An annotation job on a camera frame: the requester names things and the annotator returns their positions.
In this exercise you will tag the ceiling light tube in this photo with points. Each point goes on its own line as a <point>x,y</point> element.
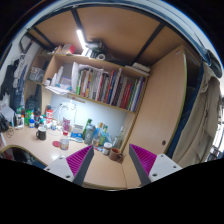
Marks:
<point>81,39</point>

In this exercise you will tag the grey shaker bottle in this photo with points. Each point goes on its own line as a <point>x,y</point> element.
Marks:
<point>89,135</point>

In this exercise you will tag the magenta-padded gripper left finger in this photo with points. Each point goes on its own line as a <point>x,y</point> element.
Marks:
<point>79,160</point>

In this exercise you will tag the white and blue carton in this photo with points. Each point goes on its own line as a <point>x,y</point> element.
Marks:
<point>76,131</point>

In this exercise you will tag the beige hanging coat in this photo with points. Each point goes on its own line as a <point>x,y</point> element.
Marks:
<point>200,126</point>

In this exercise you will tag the black mug white inside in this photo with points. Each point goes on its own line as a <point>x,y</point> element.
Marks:
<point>41,134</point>

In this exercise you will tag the white bottle blue label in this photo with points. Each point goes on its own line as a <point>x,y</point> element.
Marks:
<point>32,122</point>

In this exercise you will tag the green box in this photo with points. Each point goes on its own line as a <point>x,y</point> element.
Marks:
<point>28,118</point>

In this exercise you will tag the red and white canister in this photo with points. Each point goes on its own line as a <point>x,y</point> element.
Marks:
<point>49,115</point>

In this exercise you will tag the wooden shelf unit with books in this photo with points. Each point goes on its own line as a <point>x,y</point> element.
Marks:
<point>100,83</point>

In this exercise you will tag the white power strip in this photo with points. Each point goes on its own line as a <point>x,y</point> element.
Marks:
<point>70,106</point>

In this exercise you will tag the clear glass bottle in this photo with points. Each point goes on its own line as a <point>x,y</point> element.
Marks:
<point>118,140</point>

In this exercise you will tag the brown ceramic cup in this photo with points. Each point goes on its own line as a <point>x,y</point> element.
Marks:
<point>115,154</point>

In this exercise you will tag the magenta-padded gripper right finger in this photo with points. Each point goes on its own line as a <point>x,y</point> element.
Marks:
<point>144,160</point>

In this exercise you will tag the tall dark green bottle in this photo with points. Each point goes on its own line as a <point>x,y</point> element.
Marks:
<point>88,122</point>

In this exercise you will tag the dark hanging clothes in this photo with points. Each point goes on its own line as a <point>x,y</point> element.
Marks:
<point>10,80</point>

